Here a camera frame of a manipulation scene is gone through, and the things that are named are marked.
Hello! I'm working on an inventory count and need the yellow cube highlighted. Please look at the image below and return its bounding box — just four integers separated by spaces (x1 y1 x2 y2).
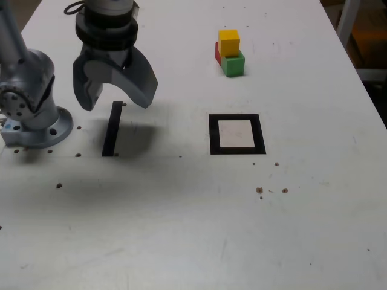
218 29 241 57

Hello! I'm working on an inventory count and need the black tape strip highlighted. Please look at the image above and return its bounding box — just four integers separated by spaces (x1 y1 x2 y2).
101 101 124 158

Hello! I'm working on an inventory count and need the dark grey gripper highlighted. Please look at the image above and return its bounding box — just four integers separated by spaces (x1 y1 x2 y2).
73 43 159 111

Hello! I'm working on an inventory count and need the black tape square outline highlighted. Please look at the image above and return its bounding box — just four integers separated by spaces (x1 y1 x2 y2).
208 114 267 156

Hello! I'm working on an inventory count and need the yellow cardboard box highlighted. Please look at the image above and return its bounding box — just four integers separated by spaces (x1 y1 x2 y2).
347 18 387 69

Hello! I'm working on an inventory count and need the white metal frame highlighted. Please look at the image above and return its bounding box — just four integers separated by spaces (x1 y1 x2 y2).
335 0 387 82

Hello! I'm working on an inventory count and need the green cube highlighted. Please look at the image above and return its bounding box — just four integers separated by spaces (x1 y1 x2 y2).
221 50 246 78

